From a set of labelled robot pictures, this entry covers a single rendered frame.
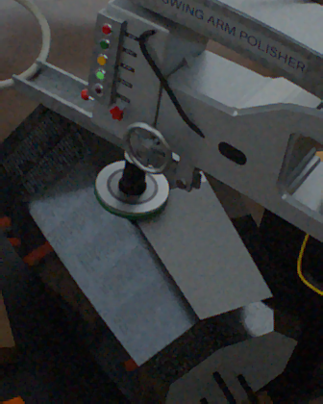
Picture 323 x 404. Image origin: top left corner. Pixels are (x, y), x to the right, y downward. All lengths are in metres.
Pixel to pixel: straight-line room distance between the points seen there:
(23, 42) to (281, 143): 2.73
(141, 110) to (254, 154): 0.33
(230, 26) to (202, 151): 0.41
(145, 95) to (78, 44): 2.39
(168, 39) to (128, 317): 0.84
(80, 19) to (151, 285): 2.55
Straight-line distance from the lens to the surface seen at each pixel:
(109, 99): 2.36
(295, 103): 2.06
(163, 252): 2.58
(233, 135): 2.20
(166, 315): 2.51
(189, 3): 2.06
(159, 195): 2.67
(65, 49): 4.62
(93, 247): 2.72
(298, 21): 2.02
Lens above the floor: 2.73
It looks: 44 degrees down
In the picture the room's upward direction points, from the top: 10 degrees clockwise
